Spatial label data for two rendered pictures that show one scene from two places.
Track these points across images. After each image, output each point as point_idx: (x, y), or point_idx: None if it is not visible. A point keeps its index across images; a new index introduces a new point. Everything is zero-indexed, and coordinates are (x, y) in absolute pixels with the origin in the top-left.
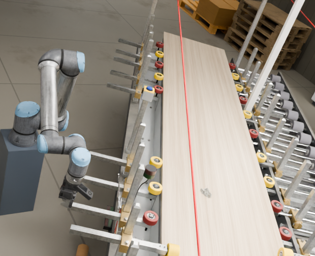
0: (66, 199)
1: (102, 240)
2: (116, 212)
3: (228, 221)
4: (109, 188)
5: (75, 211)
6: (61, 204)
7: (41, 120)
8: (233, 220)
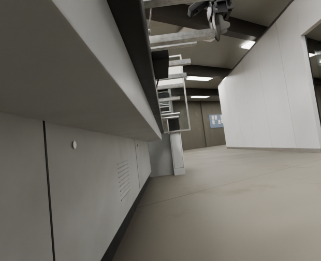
0: (223, 24)
1: (165, 49)
2: (152, 35)
3: None
4: (168, 4)
5: (207, 39)
6: (225, 31)
7: None
8: None
